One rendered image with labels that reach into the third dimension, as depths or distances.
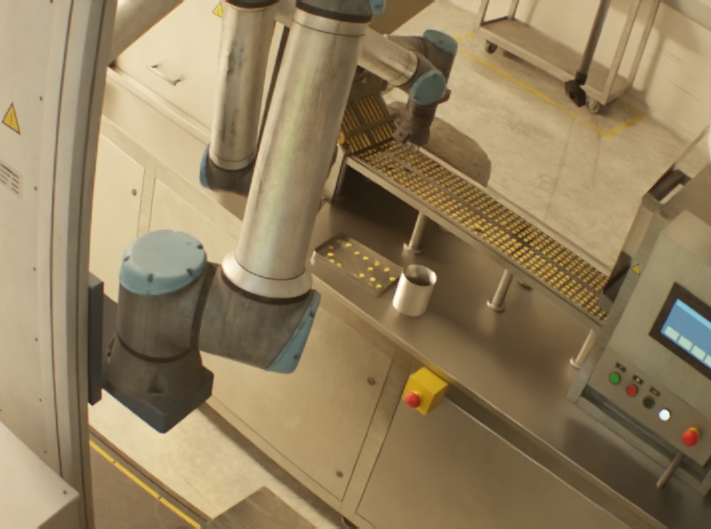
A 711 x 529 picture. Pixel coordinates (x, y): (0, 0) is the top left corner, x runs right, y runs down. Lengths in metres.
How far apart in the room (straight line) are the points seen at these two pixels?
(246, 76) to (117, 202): 1.38
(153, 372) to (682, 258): 0.98
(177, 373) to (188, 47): 1.29
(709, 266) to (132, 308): 1.03
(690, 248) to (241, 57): 0.88
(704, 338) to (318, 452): 1.24
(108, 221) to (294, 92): 1.64
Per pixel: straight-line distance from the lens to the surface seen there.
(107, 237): 2.95
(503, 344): 2.23
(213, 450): 2.85
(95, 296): 1.55
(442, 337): 2.18
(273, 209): 1.41
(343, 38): 1.32
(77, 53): 1.25
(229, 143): 1.65
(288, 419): 2.57
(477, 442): 2.16
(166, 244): 1.54
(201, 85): 2.66
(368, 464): 2.44
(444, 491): 2.31
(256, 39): 1.45
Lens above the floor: 2.17
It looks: 36 degrees down
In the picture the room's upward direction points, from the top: 16 degrees clockwise
